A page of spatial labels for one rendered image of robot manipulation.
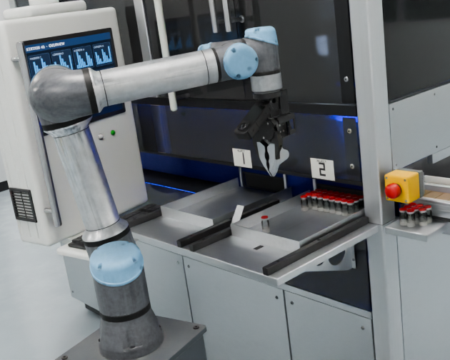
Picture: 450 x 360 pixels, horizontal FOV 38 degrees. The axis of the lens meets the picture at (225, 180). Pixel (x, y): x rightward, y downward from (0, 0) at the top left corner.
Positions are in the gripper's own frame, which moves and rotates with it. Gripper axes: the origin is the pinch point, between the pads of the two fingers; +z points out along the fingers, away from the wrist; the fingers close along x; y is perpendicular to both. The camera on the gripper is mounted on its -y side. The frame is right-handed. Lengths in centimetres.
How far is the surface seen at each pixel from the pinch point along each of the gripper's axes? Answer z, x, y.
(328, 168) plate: 7.2, 4.6, 27.4
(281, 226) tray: 21.4, 11.6, 13.3
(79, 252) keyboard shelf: 29, 70, -21
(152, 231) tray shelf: 22, 45, -9
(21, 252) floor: 110, 314, 51
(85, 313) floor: 110, 187, 31
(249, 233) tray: 19.6, 12.3, 1.5
